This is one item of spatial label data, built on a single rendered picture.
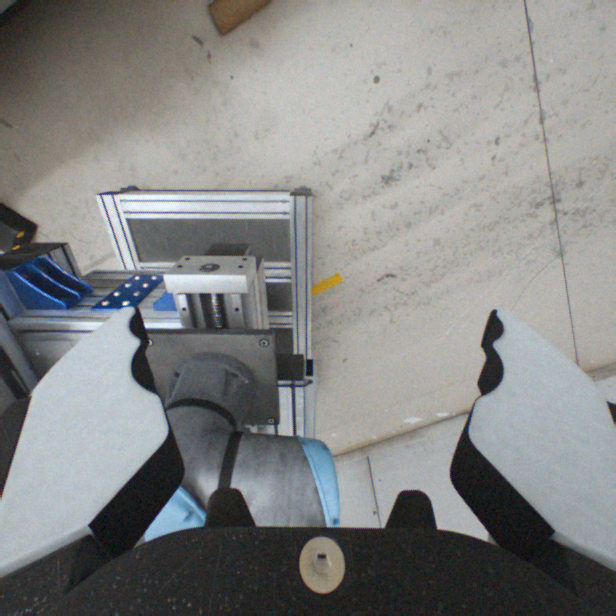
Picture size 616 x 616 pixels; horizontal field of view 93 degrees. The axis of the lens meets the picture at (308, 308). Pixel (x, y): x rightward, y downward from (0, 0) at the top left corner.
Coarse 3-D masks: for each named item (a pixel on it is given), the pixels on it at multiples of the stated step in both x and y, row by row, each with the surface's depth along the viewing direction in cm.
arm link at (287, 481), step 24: (240, 456) 36; (264, 456) 36; (288, 456) 37; (312, 456) 37; (240, 480) 34; (264, 480) 34; (288, 480) 35; (312, 480) 35; (336, 480) 36; (264, 504) 33; (288, 504) 33; (312, 504) 34; (336, 504) 34
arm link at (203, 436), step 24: (192, 408) 41; (192, 432) 38; (216, 432) 39; (240, 432) 40; (192, 456) 35; (216, 456) 35; (192, 480) 33; (216, 480) 34; (168, 504) 31; (192, 504) 32; (168, 528) 32
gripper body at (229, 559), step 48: (192, 528) 4; (240, 528) 4; (288, 528) 4; (336, 528) 4; (384, 528) 4; (432, 528) 4; (96, 576) 4; (144, 576) 4; (192, 576) 4; (240, 576) 4; (288, 576) 4; (336, 576) 4; (384, 576) 4; (432, 576) 4; (480, 576) 4; (528, 576) 4
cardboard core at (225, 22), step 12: (216, 0) 97; (228, 0) 96; (240, 0) 96; (252, 0) 97; (264, 0) 98; (216, 12) 98; (228, 12) 98; (240, 12) 99; (252, 12) 100; (228, 24) 101
